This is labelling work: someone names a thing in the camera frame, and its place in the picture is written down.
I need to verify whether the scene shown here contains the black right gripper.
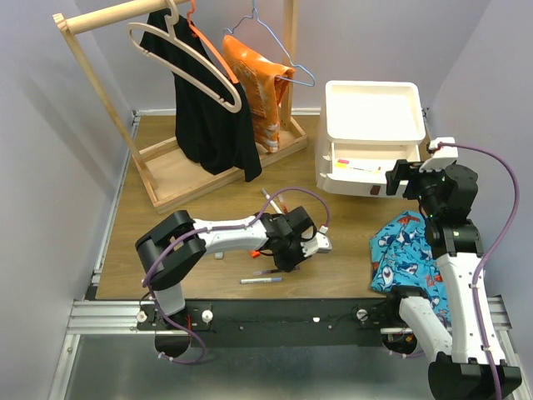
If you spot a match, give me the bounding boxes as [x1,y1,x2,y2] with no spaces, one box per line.
[386,157,447,217]

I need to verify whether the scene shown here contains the brown top drawer pull tab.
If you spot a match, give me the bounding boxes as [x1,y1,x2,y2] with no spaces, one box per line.
[370,185,381,196]

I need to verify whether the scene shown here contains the white three-drawer organizer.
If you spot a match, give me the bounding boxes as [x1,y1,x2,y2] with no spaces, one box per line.
[315,80,426,198]

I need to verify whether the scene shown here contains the white marker pink cap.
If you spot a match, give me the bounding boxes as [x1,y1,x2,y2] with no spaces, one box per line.
[336,158,381,168]

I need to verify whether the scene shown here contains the white marker yellow cap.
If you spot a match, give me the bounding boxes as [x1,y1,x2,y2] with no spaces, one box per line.
[335,162,381,173]

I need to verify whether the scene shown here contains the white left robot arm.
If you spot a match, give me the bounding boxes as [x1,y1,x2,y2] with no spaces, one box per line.
[135,206,318,329]

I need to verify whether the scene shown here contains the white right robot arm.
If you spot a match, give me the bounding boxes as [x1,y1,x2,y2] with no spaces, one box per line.
[383,159,522,399]

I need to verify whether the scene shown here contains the purple dark marker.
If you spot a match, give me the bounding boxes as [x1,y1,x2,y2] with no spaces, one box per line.
[252,267,300,277]

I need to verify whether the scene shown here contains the white marker lilac cap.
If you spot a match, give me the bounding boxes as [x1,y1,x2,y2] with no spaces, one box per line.
[240,277,282,285]

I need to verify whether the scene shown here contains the white marker grey cap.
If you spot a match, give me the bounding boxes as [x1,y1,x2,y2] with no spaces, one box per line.
[261,188,283,214]

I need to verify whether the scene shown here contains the blue shark print cloth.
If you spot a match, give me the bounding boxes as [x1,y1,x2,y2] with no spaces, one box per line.
[370,211,451,327]

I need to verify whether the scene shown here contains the wooden clothes rack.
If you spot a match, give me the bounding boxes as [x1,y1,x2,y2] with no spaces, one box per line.
[53,1,309,217]

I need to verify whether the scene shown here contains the black garment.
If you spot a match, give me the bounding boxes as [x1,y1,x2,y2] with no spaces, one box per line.
[139,7,263,183]

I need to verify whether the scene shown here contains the orange tie-dye garment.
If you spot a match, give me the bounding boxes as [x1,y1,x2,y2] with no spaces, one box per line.
[222,35,295,153]

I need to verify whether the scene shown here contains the orange plastic hanger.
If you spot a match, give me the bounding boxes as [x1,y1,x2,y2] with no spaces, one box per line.
[187,0,239,84]

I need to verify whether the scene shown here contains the beige wooden hanger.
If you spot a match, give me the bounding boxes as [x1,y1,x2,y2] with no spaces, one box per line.
[127,1,243,113]

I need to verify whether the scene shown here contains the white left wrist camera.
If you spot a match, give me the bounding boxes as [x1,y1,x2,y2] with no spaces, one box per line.
[301,225,332,258]

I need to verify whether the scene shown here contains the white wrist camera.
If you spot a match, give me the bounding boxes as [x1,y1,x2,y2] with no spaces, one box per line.
[419,137,458,173]
[301,225,332,258]

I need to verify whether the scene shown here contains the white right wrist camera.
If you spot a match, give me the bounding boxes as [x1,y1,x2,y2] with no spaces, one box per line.
[419,137,458,173]

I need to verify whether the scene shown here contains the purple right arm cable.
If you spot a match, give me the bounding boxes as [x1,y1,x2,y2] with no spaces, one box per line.
[389,141,521,400]

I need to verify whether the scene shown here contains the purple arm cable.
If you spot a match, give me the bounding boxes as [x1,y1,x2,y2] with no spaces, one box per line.
[142,187,332,364]
[389,141,521,400]

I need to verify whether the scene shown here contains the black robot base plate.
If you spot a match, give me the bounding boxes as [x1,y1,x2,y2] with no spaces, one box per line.
[137,297,417,355]

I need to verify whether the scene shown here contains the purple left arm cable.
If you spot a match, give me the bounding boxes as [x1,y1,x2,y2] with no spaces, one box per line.
[142,187,332,364]

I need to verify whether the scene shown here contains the aluminium frame rail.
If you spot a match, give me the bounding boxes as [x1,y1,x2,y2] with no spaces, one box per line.
[47,299,521,400]

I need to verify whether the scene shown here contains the blue wire hanger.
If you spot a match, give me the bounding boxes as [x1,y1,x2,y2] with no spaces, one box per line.
[223,1,316,88]

